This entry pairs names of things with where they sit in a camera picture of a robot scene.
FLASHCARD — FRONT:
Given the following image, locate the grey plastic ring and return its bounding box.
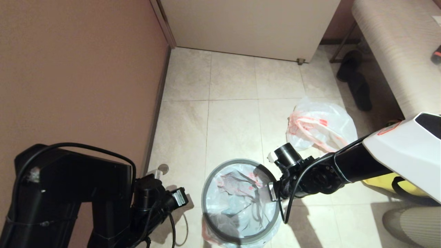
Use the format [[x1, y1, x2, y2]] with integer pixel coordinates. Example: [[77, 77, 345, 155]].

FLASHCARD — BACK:
[[202, 158, 281, 245]]

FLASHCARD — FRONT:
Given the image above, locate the white liner bag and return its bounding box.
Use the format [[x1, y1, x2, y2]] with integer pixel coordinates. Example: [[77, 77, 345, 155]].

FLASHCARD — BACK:
[[202, 163, 283, 248]]

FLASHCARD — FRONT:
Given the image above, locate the white garbage bag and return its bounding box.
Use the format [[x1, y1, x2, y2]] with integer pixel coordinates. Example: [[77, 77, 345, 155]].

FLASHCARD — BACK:
[[287, 96, 359, 153]]

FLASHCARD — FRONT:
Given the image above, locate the yellow fabric bag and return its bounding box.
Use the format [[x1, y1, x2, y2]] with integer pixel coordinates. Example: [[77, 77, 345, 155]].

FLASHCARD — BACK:
[[362, 172, 431, 197]]

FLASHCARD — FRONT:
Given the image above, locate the black slipper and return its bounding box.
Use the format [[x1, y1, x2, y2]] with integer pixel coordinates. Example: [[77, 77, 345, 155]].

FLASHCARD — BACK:
[[347, 72, 372, 111], [337, 50, 363, 82]]

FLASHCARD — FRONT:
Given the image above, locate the metal bench leg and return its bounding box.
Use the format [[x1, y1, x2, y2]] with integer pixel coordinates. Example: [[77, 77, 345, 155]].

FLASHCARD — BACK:
[[329, 21, 357, 64]]

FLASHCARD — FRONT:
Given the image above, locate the white cabinet panel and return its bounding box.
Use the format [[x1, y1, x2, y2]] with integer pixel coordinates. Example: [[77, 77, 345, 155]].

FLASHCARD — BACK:
[[151, 0, 341, 65]]

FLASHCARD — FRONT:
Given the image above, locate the beige wood-grain bench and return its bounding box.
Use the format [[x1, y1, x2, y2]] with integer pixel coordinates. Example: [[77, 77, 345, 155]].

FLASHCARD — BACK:
[[351, 0, 441, 119]]

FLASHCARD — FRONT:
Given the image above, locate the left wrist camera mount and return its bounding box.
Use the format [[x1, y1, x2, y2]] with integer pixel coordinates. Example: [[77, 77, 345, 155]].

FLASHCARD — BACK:
[[133, 169, 166, 210]]

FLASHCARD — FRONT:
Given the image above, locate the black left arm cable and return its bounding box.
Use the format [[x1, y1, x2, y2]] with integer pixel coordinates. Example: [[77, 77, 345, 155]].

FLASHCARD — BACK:
[[7, 142, 177, 248]]

